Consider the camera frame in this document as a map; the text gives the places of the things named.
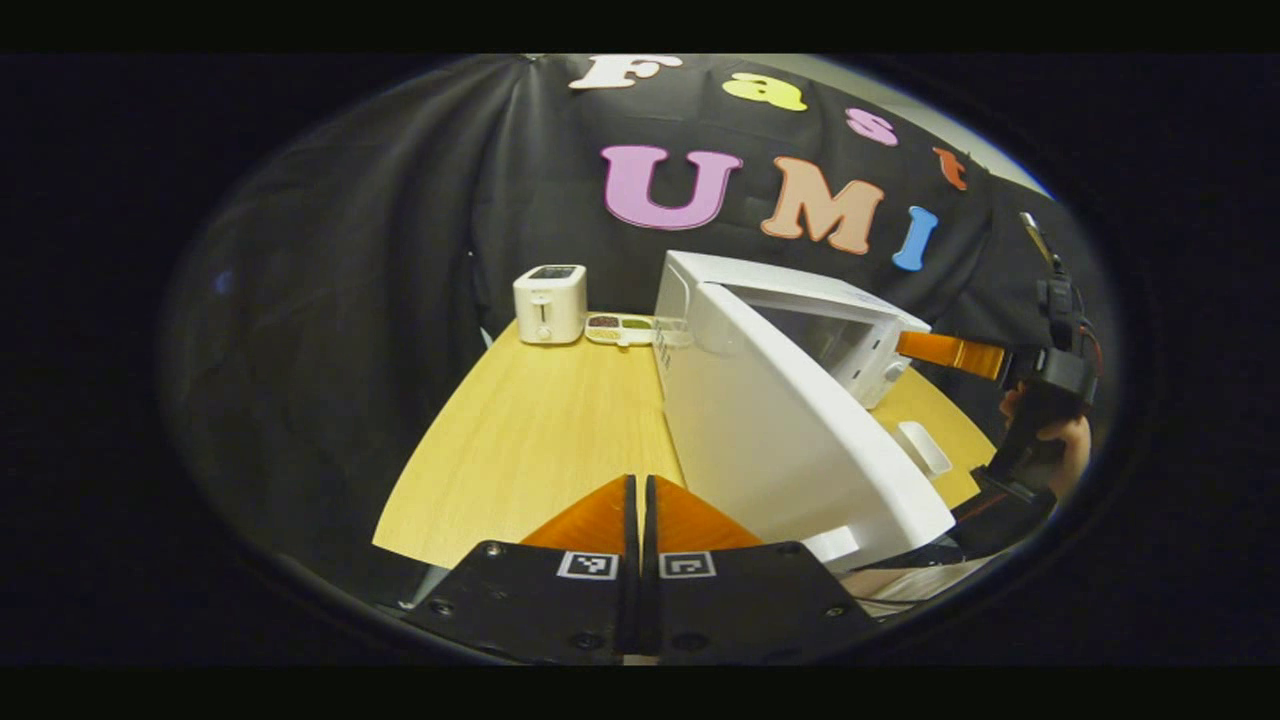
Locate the person's light clothing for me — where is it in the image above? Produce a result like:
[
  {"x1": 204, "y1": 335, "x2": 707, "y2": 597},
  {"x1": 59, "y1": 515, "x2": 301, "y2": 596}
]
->
[{"x1": 840, "y1": 555, "x2": 1001, "y2": 619}]

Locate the white rectangular tray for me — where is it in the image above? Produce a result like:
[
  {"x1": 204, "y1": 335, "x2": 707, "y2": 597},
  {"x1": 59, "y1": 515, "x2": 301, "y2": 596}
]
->
[{"x1": 895, "y1": 420, "x2": 954, "y2": 479}]

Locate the white toaster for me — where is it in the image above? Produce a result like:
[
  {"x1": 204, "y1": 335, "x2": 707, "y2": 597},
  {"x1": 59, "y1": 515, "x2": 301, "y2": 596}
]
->
[{"x1": 512, "y1": 264, "x2": 589, "y2": 346}]

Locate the black backdrop cloth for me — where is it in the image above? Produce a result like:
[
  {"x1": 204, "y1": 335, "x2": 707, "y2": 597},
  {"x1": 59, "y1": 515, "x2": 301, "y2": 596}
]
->
[{"x1": 160, "y1": 55, "x2": 1113, "y2": 601}]

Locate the divided snack dish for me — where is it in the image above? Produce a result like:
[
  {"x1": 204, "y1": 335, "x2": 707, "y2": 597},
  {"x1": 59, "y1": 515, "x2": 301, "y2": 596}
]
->
[{"x1": 583, "y1": 312, "x2": 693, "y2": 349}]

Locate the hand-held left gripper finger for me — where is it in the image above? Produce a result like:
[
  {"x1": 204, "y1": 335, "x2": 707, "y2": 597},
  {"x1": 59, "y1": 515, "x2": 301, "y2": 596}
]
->
[
  {"x1": 640, "y1": 475, "x2": 882, "y2": 664},
  {"x1": 400, "y1": 473, "x2": 641, "y2": 664}
]

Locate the white microwave oven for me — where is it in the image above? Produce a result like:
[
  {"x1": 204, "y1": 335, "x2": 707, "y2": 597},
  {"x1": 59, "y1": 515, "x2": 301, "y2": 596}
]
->
[{"x1": 652, "y1": 250, "x2": 957, "y2": 574}]

